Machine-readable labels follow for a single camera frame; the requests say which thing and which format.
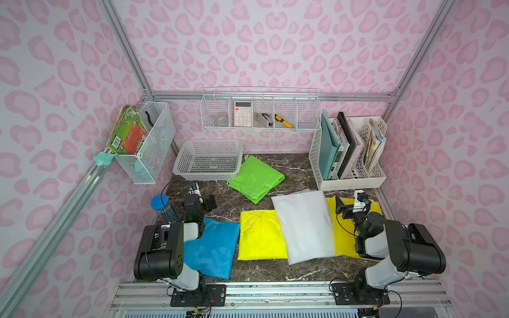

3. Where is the black folder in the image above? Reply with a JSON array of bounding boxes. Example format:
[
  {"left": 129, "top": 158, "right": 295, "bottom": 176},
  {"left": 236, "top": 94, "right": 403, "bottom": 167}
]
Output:
[{"left": 337, "top": 111, "right": 357, "bottom": 170}]

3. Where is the mint green wall hook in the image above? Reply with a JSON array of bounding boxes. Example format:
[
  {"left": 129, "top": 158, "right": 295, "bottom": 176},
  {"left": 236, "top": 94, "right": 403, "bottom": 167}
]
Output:
[{"left": 93, "top": 152, "right": 116, "bottom": 166}]

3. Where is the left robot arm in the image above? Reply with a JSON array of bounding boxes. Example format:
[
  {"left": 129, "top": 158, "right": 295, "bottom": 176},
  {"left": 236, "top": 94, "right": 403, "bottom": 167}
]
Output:
[{"left": 133, "top": 182, "right": 217, "bottom": 299}]

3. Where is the white raincoat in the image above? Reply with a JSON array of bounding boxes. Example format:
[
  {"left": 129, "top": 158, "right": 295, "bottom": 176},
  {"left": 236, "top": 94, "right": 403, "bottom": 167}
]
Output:
[{"left": 271, "top": 191, "right": 335, "bottom": 265}]

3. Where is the blue raincoat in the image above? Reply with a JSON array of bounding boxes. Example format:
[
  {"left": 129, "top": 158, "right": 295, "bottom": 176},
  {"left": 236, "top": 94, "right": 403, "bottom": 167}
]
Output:
[{"left": 184, "top": 218, "right": 240, "bottom": 280}]

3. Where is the green folded raincoat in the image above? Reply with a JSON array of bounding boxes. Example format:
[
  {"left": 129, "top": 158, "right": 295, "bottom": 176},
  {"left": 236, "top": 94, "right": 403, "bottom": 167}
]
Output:
[{"left": 228, "top": 155, "right": 285, "bottom": 204}]

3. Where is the teal folder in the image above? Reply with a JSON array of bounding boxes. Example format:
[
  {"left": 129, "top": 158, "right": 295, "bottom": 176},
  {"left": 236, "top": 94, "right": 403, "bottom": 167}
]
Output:
[{"left": 318, "top": 112, "right": 341, "bottom": 180}]

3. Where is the white pink calculator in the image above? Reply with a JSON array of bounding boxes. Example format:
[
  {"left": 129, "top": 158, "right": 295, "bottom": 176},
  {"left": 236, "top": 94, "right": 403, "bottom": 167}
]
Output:
[{"left": 233, "top": 100, "right": 253, "bottom": 127}]

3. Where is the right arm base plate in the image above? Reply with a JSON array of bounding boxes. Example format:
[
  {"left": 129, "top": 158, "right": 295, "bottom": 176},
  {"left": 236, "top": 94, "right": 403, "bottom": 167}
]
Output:
[{"left": 329, "top": 282, "right": 390, "bottom": 306}]

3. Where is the green red booklet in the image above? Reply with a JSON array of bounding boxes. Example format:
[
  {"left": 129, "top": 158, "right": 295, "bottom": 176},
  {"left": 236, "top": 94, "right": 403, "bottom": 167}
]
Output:
[{"left": 107, "top": 105, "right": 149, "bottom": 155}]

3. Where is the yellow utility knife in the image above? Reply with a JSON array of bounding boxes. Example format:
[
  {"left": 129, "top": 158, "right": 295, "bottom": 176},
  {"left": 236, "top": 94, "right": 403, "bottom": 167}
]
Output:
[{"left": 274, "top": 114, "right": 293, "bottom": 129}]

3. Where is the white desktop file organizer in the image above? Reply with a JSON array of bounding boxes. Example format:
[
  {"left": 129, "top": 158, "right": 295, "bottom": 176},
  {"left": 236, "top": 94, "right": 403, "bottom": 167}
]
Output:
[{"left": 309, "top": 112, "right": 387, "bottom": 191}]

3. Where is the round metal tin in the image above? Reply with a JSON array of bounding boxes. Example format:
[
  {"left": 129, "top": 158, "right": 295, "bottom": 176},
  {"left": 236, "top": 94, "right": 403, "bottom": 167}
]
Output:
[{"left": 213, "top": 113, "right": 229, "bottom": 127}]

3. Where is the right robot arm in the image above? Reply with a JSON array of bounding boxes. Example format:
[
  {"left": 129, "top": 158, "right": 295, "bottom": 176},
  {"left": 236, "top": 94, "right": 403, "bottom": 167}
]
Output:
[{"left": 329, "top": 190, "right": 447, "bottom": 306}]

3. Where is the white perforated plastic basket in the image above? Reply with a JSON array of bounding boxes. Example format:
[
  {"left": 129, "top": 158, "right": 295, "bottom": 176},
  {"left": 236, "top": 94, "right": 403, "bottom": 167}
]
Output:
[{"left": 172, "top": 139, "right": 243, "bottom": 181}]

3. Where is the white wire wall shelf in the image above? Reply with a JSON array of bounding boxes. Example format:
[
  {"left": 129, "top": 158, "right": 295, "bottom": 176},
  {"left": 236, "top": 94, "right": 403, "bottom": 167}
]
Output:
[{"left": 200, "top": 86, "right": 322, "bottom": 131}]

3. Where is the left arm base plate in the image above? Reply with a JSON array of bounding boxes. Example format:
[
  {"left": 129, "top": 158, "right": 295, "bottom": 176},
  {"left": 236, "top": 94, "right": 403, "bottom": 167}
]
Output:
[{"left": 170, "top": 284, "right": 227, "bottom": 307}]

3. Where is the blue lid pen canister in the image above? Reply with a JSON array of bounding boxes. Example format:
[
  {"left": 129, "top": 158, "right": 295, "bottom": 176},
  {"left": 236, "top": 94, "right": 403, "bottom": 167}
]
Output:
[{"left": 151, "top": 194, "right": 180, "bottom": 223}]

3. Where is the white mesh wall basket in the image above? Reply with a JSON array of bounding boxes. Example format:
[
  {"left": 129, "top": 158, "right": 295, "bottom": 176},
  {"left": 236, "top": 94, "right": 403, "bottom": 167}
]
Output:
[{"left": 115, "top": 101, "right": 176, "bottom": 185}]

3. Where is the beige paper stack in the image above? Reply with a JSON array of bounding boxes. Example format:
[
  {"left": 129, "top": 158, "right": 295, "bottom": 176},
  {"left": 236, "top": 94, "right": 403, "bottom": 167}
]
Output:
[{"left": 364, "top": 119, "right": 387, "bottom": 174}]

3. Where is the golden yellow folded raincoat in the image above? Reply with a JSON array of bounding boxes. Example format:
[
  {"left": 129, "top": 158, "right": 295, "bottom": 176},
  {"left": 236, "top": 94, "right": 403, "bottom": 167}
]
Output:
[{"left": 326, "top": 197, "right": 362, "bottom": 258}]

